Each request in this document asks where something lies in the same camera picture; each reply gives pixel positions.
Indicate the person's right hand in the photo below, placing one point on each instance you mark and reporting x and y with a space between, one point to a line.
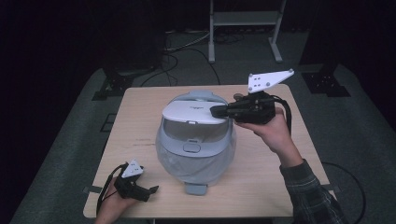
274 133

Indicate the white metal stand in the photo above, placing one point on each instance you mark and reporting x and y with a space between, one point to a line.
243 18

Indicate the person's left hand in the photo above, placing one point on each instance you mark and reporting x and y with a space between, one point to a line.
113 205

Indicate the grey table edge tab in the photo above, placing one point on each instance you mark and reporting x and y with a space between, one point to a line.
332 187
92 189

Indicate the black stand base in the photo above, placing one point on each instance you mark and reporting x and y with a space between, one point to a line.
325 84
113 87

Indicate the dark floor outlet plate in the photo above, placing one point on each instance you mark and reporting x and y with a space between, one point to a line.
108 122

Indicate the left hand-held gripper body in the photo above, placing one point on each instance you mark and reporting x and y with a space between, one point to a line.
130 185

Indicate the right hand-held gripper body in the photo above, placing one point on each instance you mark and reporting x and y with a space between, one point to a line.
255 107

